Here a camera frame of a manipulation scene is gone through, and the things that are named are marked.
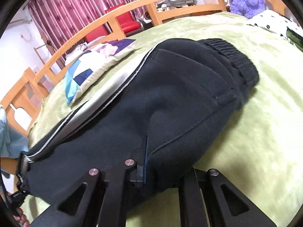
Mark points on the colourful patchwork pillow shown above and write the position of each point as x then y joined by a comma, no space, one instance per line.
89,66

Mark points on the black pants with white stripe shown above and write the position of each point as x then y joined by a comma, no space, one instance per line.
162,110

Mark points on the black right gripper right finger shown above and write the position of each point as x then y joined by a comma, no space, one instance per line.
208,198

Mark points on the red chair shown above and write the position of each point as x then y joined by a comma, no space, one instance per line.
129,25
96,33

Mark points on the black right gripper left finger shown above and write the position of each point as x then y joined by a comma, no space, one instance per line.
98,198

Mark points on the person's left hand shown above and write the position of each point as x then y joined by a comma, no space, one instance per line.
21,218

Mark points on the pink striped curtain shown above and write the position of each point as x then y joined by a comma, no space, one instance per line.
59,20

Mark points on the green bed blanket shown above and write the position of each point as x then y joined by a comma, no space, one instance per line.
260,149

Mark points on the light blue garment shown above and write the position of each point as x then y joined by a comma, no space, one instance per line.
12,142

